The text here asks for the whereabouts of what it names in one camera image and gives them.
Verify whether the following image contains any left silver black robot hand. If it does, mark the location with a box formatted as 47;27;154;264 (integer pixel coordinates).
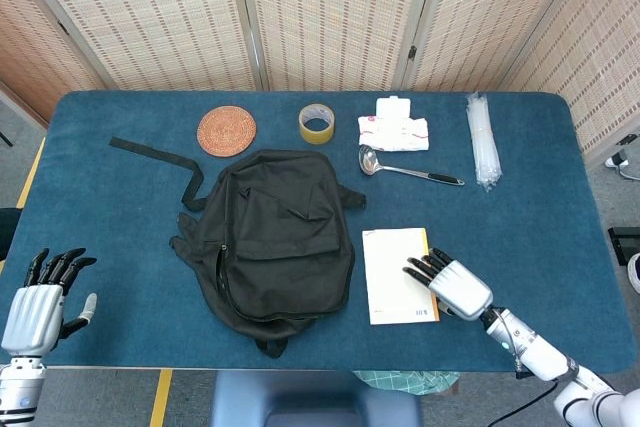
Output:
0;246;99;356

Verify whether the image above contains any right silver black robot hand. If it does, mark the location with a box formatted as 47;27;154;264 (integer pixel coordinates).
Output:
402;246;495;323

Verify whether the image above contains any black fabric backpack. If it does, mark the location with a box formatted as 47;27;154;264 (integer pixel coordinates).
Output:
108;136;368;360

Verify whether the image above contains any blue felt table cover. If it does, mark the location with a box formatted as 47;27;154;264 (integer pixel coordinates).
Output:
0;90;639;374

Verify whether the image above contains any green patterned bag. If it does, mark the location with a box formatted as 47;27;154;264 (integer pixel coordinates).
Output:
352;370;460;396

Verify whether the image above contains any stack of plastic cups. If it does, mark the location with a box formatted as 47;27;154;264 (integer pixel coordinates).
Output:
465;91;502;194

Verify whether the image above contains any white wet wipes pack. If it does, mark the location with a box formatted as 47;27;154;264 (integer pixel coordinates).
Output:
357;95;431;153

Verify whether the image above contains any black flat device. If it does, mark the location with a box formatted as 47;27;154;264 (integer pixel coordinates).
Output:
607;226;640;266

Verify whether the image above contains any dark blue robot torso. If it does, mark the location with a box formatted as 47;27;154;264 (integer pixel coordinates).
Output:
212;370;424;427

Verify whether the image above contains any yellow packing tape roll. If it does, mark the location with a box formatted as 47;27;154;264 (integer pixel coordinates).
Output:
298;103;337;145

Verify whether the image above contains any round woven rattan coaster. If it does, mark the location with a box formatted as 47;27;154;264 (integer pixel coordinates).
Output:
197;105;258;154

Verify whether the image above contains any woven bamboo folding screen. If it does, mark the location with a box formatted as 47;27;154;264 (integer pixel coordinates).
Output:
0;0;640;168

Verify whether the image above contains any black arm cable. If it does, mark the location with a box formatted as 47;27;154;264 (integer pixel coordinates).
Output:
492;369;560;427

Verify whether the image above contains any steel ladle with black handle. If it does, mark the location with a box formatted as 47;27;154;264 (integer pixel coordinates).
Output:
357;144;466;187

